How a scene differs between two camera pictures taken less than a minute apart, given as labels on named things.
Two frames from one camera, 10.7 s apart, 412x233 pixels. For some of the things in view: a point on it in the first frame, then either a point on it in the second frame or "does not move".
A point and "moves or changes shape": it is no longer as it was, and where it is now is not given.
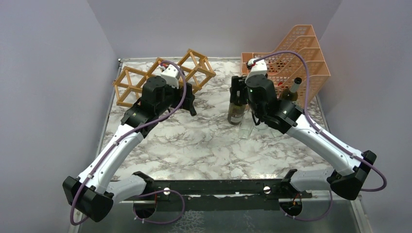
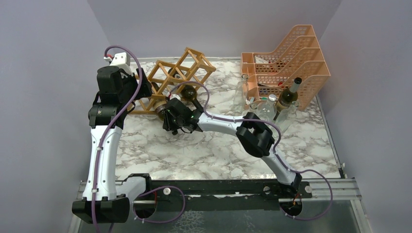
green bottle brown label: [235, 113] moves or changes shape
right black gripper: [238, 84] → [166, 124]
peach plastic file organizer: [282, 69] does not move
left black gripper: [187, 103] → [145, 89]
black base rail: [219, 194] does not move
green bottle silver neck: [291, 93] does not move
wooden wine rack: [128, 86] does not move
